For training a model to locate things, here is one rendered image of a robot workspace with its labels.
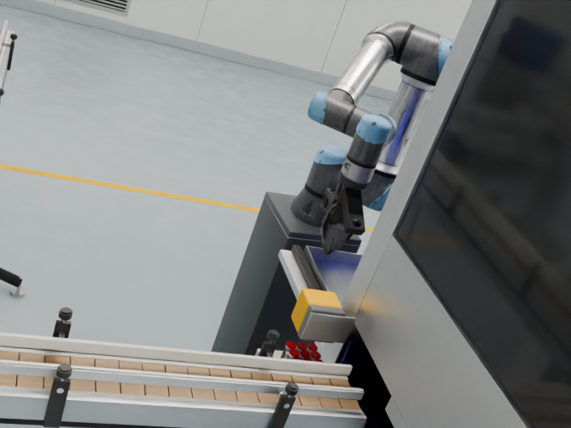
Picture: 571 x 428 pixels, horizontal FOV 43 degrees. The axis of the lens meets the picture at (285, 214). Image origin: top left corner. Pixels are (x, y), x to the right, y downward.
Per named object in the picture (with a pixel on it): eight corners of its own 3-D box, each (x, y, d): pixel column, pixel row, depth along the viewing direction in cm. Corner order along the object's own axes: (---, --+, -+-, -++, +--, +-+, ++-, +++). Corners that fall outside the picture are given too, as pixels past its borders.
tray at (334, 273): (445, 357, 161) (452, 344, 159) (342, 345, 151) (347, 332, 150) (391, 271, 189) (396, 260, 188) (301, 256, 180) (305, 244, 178)
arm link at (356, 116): (362, 102, 182) (351, 109, 172) (403, 119, 180) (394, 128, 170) (352, 130, 186) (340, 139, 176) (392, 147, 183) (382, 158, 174)
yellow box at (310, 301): (334, 344, 137) (347, 313, 134) (299, 340, 134) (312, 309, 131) (322, 319, 143) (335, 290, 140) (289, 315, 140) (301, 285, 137)
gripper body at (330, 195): (345, 212, 183) (361, 171, 178) (355, 229, 176) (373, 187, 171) (318, 207, 181) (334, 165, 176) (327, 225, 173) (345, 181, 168)
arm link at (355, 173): (380, 171, 169) (349, 165, 166) (373, 188, 171) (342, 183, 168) (370, 157, 175) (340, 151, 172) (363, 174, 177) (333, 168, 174)
